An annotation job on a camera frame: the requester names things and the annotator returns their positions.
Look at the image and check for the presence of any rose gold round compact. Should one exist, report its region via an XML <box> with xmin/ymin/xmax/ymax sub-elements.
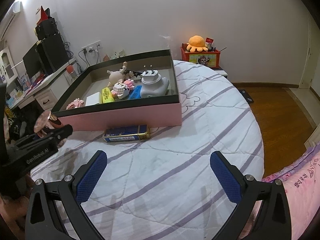
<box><xmin>34</xmin><ymin>110</ymin><xmax>63</xmax><ymax>138</ymax></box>

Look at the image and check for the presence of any white charger cube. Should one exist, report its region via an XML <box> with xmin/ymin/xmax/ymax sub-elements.
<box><xmin>85</xmin><ymin>92</ymin><xmax>102</xmax><ymax>106</ymax></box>

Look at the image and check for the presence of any blue highlighter pen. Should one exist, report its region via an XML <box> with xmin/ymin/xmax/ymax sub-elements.
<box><xmin>129</xmin><ymin>85</ymin><xmax>142</xmax><ymax>100</ymax></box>

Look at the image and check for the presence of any pink striped block toy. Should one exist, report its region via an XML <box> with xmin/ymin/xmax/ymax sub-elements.
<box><xmin>66</xmin><ymin>98</ymin><xmax>85</xmax><ymax>110</ymax></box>

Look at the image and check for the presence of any white desk with drawers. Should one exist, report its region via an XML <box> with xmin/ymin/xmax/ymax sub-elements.
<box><xmin>9</xmin><ymin>58</ymin><xmax>76</xmax><ymax>110</ymax></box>

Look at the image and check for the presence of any pink printed pillow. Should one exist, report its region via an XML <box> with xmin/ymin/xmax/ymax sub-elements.
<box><xmin>262</xmin><ymin>144</ymin><xmax>320</xmax><ymax>239</ymax></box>

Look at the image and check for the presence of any yellow highlighter pen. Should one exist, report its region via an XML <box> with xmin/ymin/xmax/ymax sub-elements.
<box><xmin>101</xmin><ymin>87</ymin><xmax>115</xmax><ymax>103</ymax></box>

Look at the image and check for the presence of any red capped bottle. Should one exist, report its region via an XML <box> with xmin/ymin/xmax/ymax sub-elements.
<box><xmin>66</xmin><ymin>64</ymin><xmax>78</xmax><ymax>80</ymax></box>

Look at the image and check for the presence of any pink white block figure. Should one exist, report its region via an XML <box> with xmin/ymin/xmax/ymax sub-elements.
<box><xmin>111</xmin><ymin>79</ymin><xmax>135</xmax><ymax>99</ymax></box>

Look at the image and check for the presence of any blue gold flat box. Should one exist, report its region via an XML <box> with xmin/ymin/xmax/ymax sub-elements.
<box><xmin>103</xmin><ymin>125</ymin><xmax>150</xmax><ymax>142</ymax></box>

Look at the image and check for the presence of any black computer monitor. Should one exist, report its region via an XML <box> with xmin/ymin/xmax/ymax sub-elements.
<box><xmin>23</xmin><ymin>43</ymin><xmax>42</xmax><ymax>78</ymax></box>

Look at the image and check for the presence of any white glass door cabinet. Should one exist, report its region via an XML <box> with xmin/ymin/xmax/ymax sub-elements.
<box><xmin>0</xmin><ymin>47</ymin><xmax>18</xmax><ymax>85</ymax></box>

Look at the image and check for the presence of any pale doll figure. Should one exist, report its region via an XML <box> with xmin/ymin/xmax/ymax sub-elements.
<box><xmin>107</xmin><ymin>62</ymin><xmax>127</xmax><ymax>90</ymax></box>

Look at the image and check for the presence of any black computer tower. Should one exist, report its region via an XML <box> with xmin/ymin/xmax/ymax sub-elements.
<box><xmin>36</xmin><ymin>34</ymin><xmax>69</xmax><ymax>75</ymax></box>

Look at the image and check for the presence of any pink black tray box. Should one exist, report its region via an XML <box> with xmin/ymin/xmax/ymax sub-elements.
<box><xmin>52</xmin><ymin>49</ymin><xmax>182</xmax><ymax>131</ymax></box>

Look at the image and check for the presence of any black hair clip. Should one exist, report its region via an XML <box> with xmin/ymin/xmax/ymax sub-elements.
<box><xmin>124</xmin><ymin>70</ymin><xmax>142</xmax><ymax>79</ymax></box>

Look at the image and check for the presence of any snack bags pile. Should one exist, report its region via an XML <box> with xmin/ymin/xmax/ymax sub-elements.
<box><xmin>103</xmin><ymin>50</ymin><xmax>126</xmax><ymax>62</ymax></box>

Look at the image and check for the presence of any black box on tower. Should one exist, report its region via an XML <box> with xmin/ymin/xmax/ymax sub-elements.
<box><xmin>35</xmin><ymin>17</ymin><xmax>59</xmax><ymax>41</ymax></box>

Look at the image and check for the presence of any red cone hat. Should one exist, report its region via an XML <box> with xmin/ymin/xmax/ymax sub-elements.
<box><xmin>36</xmin><ymin>6</ymin><xmax>48</xmax><ymax>25</ymax></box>

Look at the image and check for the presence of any white air conditioner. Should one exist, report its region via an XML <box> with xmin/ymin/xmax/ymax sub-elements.
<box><xmin>0</xmin><ymin>1</ymin><xmax>22</xmax><ymax>40</ymax></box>

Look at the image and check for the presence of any black floor scale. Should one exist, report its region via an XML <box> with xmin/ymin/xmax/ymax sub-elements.
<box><xmin>239</xmin><ymin>89</ymin><xmax>254</xmax><ymax>104</ymax></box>

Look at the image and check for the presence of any white bedside table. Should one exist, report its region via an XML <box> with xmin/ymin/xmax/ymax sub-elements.
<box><xmin>213</xmin><ymin>67</ymin><xmax>228</xmax><ymax>78</ymax></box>

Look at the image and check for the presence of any orange octopus plush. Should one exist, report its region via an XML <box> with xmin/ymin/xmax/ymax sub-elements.
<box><xmin>186</xmin><ymin>35</ymin><xmax>208</xmax><ymax>53</ymax></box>

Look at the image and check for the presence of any red cartoon storage crate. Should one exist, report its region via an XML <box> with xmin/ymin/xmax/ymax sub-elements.
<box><xmin>180</xmin><ymin>43</ymin><xmax>221</xmax><ymax>69</ymax></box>

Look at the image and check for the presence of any white wall power strip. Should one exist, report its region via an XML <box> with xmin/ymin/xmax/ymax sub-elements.
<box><xmin>81</xmin><ymin>41</ymin><xmax>101</xmax><ymax>52</ymax></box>

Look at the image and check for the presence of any white wall plug adapter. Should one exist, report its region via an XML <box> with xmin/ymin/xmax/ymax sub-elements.
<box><xmin>140</xmin><ymin>65</ymin><xmax>169</xmax><ymax>99</ymax></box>

